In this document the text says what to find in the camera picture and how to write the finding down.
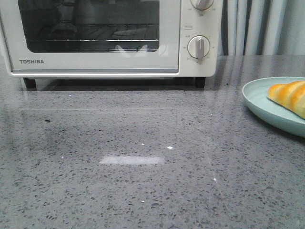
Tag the glass oven door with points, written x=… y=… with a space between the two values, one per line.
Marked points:
x=23 y=20

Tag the golden croissant bread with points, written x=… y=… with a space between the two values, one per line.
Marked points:
x=289 y=95

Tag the upper beige oven knob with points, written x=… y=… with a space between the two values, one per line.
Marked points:
x=202 y=4

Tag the white Toshiba toaster oven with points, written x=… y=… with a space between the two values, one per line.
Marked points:
x=193 y=22

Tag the lower beige timer knob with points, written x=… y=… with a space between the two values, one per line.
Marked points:
x=198 y=47

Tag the light green round plate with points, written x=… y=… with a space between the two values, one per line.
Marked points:
x=255 y=97

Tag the grey pleated curtain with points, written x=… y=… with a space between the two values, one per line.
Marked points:
x=262 y=27

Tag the wire oven rack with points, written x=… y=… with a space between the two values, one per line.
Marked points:
x=98 y=38

